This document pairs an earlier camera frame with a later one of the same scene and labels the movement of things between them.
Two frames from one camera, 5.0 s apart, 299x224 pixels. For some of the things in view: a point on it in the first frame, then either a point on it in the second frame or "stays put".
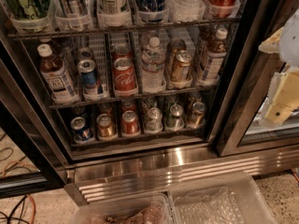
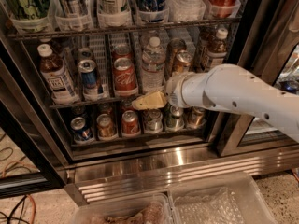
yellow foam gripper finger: x=271 y=45 -> x=154 y=100
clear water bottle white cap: x=153 y=58 stays put
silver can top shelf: x=72 y=1 stays put
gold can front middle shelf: x=180 y=68 stays put
